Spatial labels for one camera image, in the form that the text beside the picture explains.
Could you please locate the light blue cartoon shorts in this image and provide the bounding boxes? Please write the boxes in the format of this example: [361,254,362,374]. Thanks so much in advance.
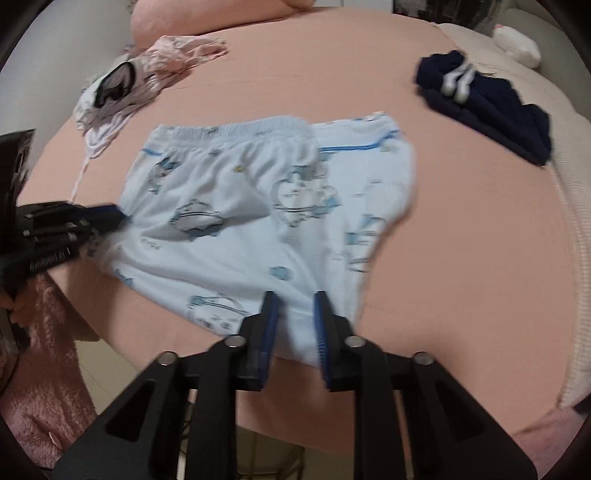
[94,112,416,366]

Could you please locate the white navy-trimmed shirt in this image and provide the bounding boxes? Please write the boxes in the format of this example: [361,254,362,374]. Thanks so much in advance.
[70,59,161,200]

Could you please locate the pink fluffy rug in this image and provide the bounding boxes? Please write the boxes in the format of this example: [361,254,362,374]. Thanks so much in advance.
[1,274,97,469]

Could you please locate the pink patterned garment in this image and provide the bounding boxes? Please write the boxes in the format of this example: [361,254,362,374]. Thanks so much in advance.
[137,35,228,75]

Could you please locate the pink rolled duvet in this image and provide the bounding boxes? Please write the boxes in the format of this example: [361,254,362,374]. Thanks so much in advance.
[130,0,315,47]

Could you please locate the beige bed blanket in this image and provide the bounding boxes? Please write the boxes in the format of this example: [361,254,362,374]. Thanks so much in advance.
[439,23,590,408]

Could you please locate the navy striped folded garment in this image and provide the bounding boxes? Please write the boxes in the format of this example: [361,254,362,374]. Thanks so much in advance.
[415,50,553,167]

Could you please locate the white plush pillow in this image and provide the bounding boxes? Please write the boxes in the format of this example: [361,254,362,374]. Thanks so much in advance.
[492,24,542,69]

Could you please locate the grey padded headboard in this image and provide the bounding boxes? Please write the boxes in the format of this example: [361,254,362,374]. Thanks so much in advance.
[497,1,591,119]

